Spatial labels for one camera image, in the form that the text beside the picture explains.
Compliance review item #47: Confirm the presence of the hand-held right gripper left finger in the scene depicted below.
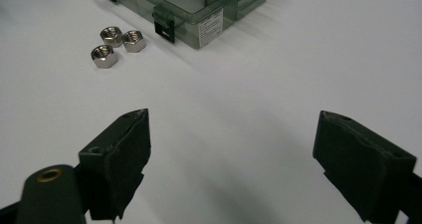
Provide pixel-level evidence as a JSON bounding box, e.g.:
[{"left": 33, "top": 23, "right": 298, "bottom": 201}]
[{"left": 78, "top": 108, "right": 152, "bottom": 222}]

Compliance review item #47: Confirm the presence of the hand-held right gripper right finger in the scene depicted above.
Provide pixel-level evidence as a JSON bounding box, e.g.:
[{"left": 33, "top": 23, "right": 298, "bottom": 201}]
[{"left": 312, "top": 110, "right": 418, "bottom": 224}]

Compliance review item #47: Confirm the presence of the silver metal hex nut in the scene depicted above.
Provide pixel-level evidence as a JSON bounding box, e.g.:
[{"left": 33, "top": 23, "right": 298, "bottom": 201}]
[
  {"left": 100, "top": 25, "right": 124, "bottom": 49},
  {"left": 90, "top": 44, "right": 119, "bottom": 70},
  {"left": 121, "top": 30, "right": 147, "bottom": 54}
]

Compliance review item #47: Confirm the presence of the clear green plastic organizer box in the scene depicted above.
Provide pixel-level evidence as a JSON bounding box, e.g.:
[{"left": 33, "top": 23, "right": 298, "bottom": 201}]
[{"left": 97, "top": 0, "right": 271, "bottom": 50}]

